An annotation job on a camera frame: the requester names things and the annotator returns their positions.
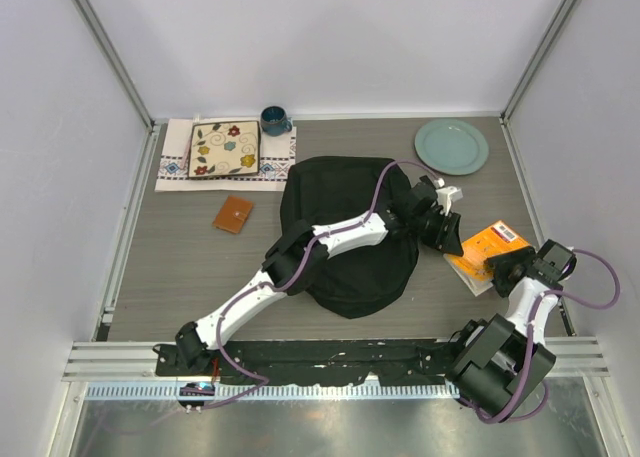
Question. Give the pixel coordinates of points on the brown leather wallet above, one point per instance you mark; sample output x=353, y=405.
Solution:
x=233, y=214

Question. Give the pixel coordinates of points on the white slotted cable duct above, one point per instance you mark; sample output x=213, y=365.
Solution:
x=369, y=390

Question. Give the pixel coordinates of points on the dark blue ceramic cup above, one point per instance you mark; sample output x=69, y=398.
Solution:
x=274, y=121

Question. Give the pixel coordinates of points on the white patterned cloth mat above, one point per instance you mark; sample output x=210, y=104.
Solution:
x=277, y=156

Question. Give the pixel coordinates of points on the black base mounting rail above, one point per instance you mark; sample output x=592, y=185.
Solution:
x=337, y=363

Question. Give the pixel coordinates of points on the black student backpack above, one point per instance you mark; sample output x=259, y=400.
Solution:
x=329, y=189

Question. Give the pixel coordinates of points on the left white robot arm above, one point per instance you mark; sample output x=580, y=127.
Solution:
x=297, y=258

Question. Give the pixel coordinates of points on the light teal round plate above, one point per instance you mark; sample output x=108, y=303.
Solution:
x=451, y=146

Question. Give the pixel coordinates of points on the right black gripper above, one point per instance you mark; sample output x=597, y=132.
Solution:
x=500, y=263

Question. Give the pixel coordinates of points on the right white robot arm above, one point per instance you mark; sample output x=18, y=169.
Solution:
x=498, y=363

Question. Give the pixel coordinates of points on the floral square ceramic plate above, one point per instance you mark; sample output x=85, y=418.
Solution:
x=222, y=149

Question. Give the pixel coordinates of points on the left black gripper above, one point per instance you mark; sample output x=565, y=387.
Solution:
x=448, y=242

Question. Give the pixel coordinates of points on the orange paperback book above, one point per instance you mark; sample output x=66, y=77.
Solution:
x=472, y=268

